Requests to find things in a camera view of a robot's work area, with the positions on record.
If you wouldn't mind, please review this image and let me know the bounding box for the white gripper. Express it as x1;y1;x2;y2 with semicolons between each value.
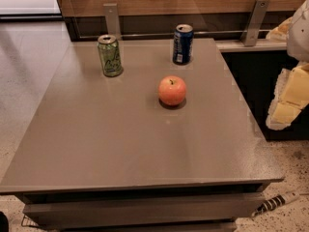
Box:
266;64;309;131

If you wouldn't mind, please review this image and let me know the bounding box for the blue pepsi can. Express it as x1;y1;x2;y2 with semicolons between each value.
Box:
173;24;194;65

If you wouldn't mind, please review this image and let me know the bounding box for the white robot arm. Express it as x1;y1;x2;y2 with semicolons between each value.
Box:
266;0;309;131

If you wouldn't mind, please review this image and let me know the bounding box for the green soda can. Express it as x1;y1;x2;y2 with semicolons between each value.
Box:
98;35;124;77

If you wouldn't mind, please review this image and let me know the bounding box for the red apple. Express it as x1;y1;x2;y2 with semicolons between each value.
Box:
158;75;186;106

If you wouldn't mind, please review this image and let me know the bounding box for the grey cabinet drawer front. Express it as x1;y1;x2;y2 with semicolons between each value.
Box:
24;192;265;229

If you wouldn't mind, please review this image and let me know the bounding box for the right metal bracket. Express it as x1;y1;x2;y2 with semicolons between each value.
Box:
240;0;270;46

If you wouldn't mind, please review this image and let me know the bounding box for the metal bracket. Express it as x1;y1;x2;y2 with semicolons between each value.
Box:
103;3;122;40
240;0;270;46

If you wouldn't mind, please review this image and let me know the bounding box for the black white striped cable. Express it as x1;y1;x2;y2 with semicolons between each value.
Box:
251;190;301;218

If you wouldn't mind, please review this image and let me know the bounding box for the left metal bracket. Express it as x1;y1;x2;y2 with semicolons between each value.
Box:
103;3;122;40

